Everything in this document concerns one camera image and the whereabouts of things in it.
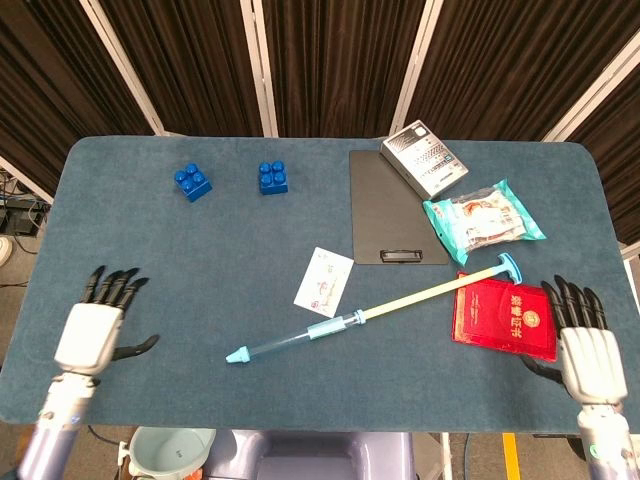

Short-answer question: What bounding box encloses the grey printed cardboard box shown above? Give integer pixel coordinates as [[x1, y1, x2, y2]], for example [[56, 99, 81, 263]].
[[380, 120, 470, 200]]

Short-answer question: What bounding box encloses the blue felt table cover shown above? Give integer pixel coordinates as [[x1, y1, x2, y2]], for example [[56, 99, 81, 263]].
[[0, 137, 640, 434]]

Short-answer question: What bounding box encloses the teal snack packet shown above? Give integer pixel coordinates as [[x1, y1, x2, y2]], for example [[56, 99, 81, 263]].
[[422, 179, 547, 266]]

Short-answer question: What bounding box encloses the white table leg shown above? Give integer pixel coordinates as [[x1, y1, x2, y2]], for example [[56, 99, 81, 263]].
[[439, 432, 454, 480]]

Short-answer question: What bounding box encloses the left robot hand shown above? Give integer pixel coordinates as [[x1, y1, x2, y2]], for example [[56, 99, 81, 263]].
[[53, 265, 161, 375]]

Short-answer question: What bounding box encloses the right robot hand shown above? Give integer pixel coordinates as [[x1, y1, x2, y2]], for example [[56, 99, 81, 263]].
[[519, 274, 629, 407]]

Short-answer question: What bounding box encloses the white partition post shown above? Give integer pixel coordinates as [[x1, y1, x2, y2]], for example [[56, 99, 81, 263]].
[[239, 0, 279, 138], [388, 0, 447, 137], [79, 0, 172, 137], [542, 27, 640, 143]]

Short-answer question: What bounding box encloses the dark brown curtain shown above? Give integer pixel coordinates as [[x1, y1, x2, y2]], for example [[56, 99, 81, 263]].
[[404, 0, 640, 142], [99, 0, 264, 137], [0, 0, 156, 197], [262, 0, 427, 139], [569, 54, 640, 246]]

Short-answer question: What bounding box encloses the large yellow blue syringe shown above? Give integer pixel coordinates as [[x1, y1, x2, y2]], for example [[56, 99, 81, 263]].
[[224, 252, 524, 364]]

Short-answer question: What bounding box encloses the blue toy building brick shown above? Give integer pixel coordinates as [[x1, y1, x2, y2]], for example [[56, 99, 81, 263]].
[[258, 159, 291, 196], [173, 162, 213, 204]]

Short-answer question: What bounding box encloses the pale green plastic basin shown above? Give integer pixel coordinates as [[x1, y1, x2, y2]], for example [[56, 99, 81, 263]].
[[130, 427, 217, 476]]

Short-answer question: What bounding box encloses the red booklet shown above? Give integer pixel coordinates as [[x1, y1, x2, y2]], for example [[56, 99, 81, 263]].
[[452, 271, 558, 362]]

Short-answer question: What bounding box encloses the lilac robot base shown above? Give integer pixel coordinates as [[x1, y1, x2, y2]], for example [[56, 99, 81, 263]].
[[204, 429, 416, 480]]

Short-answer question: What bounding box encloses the black device box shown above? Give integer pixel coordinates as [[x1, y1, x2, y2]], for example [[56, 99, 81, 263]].
[[0, 205, 40, 237]]

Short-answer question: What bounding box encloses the white picture card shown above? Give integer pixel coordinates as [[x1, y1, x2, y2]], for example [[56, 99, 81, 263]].
[[293, 246, 355, 319]]

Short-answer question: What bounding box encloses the black clipboard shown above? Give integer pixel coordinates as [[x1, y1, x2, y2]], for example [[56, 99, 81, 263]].
[[348, 149, 450, 266]]

